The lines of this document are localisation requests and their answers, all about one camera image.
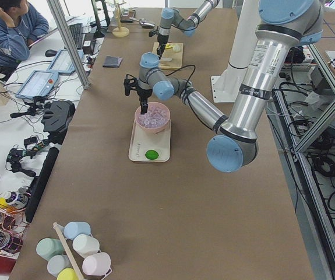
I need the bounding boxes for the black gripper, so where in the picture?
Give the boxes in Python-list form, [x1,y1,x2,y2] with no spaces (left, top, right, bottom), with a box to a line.
[136,86,153,114]
[156,34,168,57]

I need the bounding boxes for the white ceramic spoon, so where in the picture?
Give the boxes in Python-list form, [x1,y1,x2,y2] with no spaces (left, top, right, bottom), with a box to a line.
[160,57,172,62]

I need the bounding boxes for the clear ice cubes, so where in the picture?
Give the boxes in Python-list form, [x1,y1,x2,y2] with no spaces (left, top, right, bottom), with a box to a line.
[136,104,170,128]

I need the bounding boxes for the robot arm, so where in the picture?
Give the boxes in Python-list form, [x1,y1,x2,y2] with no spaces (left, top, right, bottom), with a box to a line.
[135,1,324,173]
[149,0,220,59]

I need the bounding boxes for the pink bowl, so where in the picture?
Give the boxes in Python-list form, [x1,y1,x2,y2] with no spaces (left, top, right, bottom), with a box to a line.
[134,102,171,133]

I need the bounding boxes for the white steamed bun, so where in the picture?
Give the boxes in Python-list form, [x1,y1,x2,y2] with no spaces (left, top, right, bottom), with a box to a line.
[172,44,181,53]

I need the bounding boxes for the metal scoop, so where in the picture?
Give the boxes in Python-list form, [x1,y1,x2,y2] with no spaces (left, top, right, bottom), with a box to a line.
[130,17,156,29]

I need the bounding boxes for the cream plastic tray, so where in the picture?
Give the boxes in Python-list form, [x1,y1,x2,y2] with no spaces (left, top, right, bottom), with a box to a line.
[128,121,171,162]

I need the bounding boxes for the wooden mug tree stand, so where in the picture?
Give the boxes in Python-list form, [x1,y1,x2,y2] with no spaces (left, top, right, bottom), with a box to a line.
[112,0,129,38]

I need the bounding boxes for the green lime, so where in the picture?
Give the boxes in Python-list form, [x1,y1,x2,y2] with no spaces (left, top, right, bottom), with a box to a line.
[144,149,160,160]

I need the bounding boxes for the grey folded cloth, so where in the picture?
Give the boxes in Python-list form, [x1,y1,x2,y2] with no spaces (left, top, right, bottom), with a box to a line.
[103,55,123,68]

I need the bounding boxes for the black keyboard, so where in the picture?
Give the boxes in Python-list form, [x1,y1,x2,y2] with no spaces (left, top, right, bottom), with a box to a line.
[68,23,84,50]

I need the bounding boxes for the far teach pendant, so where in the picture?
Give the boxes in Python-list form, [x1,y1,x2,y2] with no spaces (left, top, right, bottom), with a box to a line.
[47,49,75,75]

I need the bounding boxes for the teach pendant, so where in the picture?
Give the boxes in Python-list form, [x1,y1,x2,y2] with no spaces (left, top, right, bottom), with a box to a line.
[47,49,75,75]
[15,70,59,99]

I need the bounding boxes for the near teach pendant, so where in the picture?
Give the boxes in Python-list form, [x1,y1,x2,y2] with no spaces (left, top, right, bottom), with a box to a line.
[15,70,59,99]

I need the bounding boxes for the computer mouse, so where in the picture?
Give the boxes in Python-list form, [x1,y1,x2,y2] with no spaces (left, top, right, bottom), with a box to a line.
[45,49,57,57]

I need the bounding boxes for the blue plastic cup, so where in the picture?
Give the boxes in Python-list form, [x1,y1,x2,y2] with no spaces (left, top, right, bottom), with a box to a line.
[64,221,91,240]

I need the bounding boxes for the white plastic cup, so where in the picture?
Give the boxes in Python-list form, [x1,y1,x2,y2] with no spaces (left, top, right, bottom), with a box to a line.
[72,234,100,258]

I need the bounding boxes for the seated person blue jacket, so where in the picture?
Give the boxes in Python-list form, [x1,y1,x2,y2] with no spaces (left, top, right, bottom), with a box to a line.
[0,1,49,69]

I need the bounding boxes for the pink plastic cup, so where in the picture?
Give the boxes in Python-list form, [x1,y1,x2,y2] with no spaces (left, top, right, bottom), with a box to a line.
[82,252,112,276]

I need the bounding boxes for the green plastic cup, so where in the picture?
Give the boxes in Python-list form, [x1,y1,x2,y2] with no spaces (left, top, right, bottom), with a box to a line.
[36,238,64,261]

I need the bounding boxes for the grey plastic cup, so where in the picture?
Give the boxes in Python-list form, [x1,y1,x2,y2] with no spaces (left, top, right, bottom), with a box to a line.
[47,255,72,277]

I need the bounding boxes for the yellow plastic cup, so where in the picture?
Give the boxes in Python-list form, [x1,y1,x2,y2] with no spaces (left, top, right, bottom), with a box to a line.
[57,268,79,280]

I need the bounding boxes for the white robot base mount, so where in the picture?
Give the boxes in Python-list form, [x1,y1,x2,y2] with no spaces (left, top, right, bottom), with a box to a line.
[211,0,260,103]

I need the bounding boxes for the aluminium frame post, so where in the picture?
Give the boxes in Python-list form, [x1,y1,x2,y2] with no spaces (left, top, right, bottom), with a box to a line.
[47,0,90,89]

